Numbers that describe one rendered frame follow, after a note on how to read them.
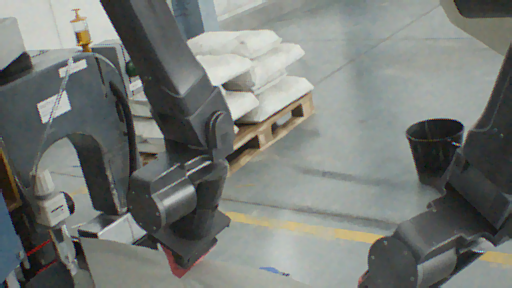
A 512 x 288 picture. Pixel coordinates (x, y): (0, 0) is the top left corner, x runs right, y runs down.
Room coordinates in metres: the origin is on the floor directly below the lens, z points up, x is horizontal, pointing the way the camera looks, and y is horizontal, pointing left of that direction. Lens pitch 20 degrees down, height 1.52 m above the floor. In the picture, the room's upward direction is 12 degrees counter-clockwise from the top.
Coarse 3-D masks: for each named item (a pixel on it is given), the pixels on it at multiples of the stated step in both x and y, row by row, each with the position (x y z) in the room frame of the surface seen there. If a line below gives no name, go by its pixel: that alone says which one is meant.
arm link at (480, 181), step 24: (504, 72) 0.46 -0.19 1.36; (504, 96) 0.47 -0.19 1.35; (480, 120) 0.50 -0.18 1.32; (504, 120) 0.47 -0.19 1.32; (480, 144) 0.50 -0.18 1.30; (504, 144) 0.48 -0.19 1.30; (456, 168) 0.54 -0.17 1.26; (480, 168) 0.51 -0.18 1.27; (504, 168) 0.48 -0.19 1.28; (480, 192) 0.52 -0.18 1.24; (504, 192) 0.49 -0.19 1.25; (504, 216) 0.50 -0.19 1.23
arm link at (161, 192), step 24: (216, 120) 0.74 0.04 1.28; (168, 144) 0.79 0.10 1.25; (216, 144) 0.73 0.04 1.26; (144, 168) 0.73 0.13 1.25; (168, 168) 0.72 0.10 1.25; (144, 192) 0.70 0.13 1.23; (168, 192) 0.71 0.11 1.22; (192, 192) 0.73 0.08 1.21; (144, 216) 0.71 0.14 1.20; (168, 216) 0.70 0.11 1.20
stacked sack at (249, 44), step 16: (208, 32) 4.74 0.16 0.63; (224, 32) 4.64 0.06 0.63; (240, 32) 4.55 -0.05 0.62; (256, 32) 4.42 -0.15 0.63; (272, 32) 4.46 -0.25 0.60; (192, 48) 4.43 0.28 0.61; (208, 48) 4.34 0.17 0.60; (224, 48) 4.27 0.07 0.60; (240, 48) 4.18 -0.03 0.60; (256, 48) 4.23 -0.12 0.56
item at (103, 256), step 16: (80, 240) 0.93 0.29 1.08; (96, 240) 0.92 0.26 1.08; (112, 240) 0.91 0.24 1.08; (96, 256) 0.93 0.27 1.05; (112, 256) 0.91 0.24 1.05; (128, 256) 0.89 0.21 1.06; (144, 256) 0.86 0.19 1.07; (160, 256) 0.85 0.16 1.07; (96, 272) 0.93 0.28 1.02; (112, 272) 0.92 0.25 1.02; (128, 272) 0.89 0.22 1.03; (144, 272) 0.87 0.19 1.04; (160, 272) 0.85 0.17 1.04; (192, 272) 0.81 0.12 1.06; (208, 272) 0.79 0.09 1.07; (224, 272) 0.76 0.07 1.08; (240, 272) 0.77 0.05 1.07; (256, 272) 0.75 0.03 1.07; (272, 272) 0.74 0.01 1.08
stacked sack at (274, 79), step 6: (282, 72) 4.42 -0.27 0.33; (270, 78) 4.31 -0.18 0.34; (276, 78) 4.34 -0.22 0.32; (282, 78) 4.41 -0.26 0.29; (258, 84) 4.22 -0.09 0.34; (264, 84) 4.24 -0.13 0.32; (270, 84) 4.29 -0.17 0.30; (228, 90) 4.27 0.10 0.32; (234, 90) 4.23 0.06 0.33; (240, 90) 4.21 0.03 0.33; (246, 90) 4.19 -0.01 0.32; (252, 90) 4.16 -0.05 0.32; (258, 90) 4.19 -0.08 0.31; (264, 90) 4.24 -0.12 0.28
